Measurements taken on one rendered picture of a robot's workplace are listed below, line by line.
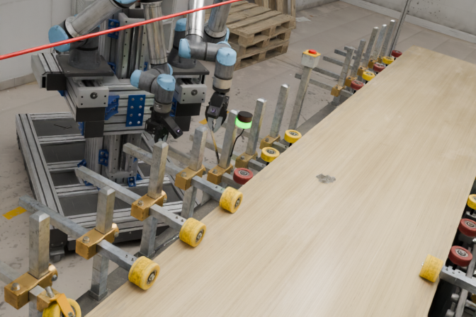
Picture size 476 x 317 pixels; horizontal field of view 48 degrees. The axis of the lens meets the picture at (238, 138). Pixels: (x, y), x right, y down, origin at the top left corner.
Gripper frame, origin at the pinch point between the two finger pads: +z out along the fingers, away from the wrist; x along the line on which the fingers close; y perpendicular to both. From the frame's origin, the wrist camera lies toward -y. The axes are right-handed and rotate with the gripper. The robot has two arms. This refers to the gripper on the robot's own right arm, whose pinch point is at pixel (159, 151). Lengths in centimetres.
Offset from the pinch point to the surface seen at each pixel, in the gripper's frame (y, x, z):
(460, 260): -128, -9, -10
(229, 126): -29.8, -2.3, -25.2
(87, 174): -5, 51, -14
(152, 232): -32, 46, -1
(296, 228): -74, 18, -9
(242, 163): -31.7, -20.1, -0.6
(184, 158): -13.9, 1.4, -3.7
